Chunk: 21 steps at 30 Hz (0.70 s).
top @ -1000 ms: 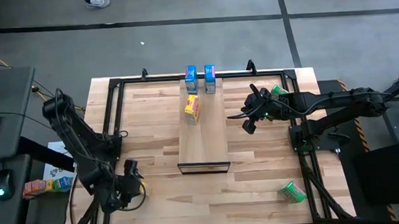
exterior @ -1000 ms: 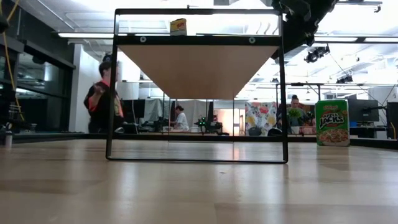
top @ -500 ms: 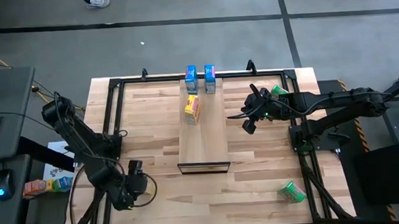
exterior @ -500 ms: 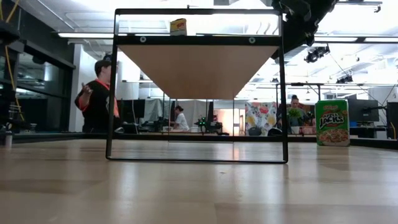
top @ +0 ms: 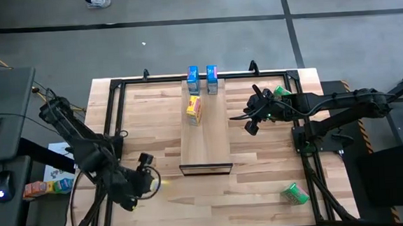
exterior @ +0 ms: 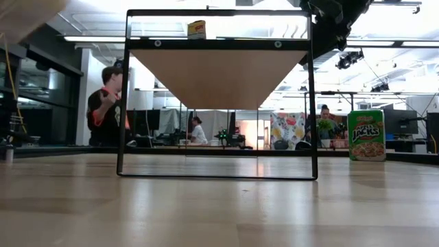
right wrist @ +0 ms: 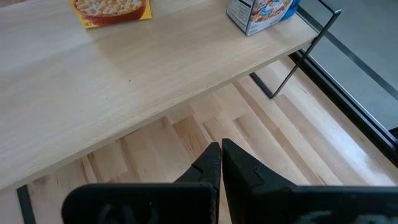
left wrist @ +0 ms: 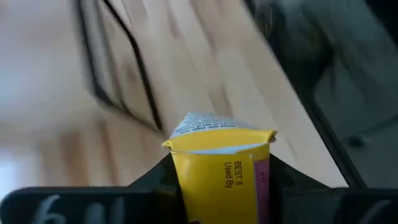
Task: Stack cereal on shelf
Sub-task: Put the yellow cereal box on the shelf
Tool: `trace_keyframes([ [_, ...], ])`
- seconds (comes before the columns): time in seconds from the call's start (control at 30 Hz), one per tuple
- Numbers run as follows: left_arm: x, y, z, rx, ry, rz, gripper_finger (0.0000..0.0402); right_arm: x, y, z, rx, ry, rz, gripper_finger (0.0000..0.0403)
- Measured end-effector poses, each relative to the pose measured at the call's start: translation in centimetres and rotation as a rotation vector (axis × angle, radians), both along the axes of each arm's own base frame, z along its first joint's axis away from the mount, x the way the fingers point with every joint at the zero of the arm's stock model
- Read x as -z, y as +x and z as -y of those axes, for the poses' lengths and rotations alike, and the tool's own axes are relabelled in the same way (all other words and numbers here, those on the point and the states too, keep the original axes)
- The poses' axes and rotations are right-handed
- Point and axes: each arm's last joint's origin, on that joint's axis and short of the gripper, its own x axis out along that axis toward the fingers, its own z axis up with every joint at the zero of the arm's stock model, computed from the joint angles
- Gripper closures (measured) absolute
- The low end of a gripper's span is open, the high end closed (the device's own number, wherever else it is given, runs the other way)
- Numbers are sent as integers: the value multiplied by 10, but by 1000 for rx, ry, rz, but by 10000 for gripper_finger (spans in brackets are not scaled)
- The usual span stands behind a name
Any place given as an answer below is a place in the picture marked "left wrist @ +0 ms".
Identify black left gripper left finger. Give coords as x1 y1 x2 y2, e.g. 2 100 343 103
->
0 154 187 224

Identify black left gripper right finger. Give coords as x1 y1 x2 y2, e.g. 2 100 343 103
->
269 154 398 224

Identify yellow Pops cereal box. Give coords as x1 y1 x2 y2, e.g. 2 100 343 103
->
161 111 278 224

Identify wooden shelf black metal frame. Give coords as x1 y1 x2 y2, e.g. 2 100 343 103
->
74 0 165 133

